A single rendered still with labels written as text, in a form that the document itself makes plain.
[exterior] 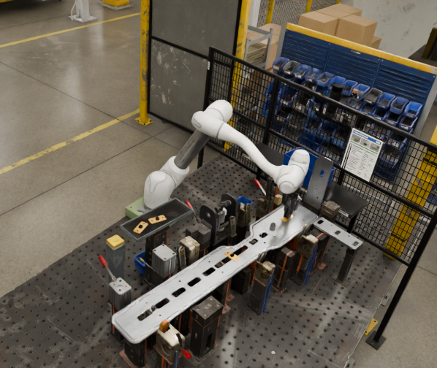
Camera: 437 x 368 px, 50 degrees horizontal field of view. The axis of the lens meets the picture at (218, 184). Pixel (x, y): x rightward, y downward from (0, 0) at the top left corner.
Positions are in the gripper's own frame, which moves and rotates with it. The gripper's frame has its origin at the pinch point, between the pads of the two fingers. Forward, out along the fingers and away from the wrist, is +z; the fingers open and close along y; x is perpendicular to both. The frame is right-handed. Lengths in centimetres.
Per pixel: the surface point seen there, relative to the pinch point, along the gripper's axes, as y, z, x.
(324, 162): 1.7, -25.1, 26.2
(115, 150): -252, 103, 58
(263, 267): 17.8, 2.0, -43.9
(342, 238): 30.9, 6.1, 12.6
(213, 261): -4, 5, -57
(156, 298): -4, 5, -95
